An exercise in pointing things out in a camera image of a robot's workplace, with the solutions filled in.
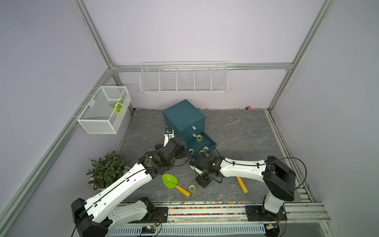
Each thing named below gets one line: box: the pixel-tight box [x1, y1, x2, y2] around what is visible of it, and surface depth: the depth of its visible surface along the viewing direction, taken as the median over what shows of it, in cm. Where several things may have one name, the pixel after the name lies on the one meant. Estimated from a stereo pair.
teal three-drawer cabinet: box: [162, 99, 218, 160], surface depth 91 cm
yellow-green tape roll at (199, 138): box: [195, 134, 203, 142], surface depth 104 cm
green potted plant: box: [85, 150, 131, 192], surface depth 69 cm
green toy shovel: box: [161, 173, 193, 199], surface depth 85 cm
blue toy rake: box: [236, 176, 249, 195], surface depth 82 cm
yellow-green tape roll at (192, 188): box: [187, 183, 197, 194], surface depth 82 cm
